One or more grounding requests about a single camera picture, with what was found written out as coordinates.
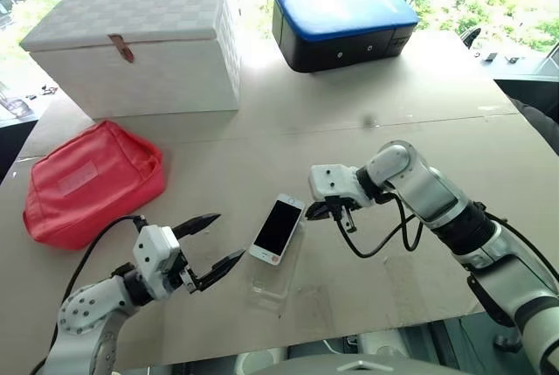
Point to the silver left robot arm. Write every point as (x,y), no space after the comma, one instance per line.
(87,309)

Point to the black side table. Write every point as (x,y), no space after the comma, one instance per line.
(533,88)

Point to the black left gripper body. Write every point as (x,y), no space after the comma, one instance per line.
(187,272)

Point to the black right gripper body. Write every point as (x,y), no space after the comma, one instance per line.
(342,213)

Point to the white smartphone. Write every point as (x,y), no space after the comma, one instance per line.
(279,226)

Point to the red fabric pouch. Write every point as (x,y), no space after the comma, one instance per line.
(87,182)

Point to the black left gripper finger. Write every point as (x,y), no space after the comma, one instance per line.
(220,268)
(196,223)

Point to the white woven storage box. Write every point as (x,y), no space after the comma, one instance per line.
(131,64)

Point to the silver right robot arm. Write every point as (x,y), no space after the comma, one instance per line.
(428,191)

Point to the blue and black padded case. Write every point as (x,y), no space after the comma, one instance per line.
(340,12)

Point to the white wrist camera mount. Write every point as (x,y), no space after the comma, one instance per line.
(153,252)
(336,180)

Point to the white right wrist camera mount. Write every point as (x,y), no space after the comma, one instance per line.
(336,180)

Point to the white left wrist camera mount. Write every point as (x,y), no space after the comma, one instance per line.
(153,252)

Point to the clear plastic phone case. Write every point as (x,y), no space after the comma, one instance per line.
(273,287)

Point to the grey rounded housing under table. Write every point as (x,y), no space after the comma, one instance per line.
(382,343)

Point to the grey robot torso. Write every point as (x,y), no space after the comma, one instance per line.
(358,367)

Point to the brown cardboard sheet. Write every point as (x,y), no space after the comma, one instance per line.
(305,139)

